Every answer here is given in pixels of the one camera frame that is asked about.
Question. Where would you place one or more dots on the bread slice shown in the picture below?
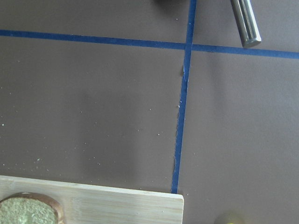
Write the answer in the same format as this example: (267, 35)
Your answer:
(30, 208)

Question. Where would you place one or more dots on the wooden cutting board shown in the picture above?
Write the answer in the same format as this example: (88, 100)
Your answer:
(92, 204)

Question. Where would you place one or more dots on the metal scoop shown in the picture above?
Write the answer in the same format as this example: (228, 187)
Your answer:
(246, 23)

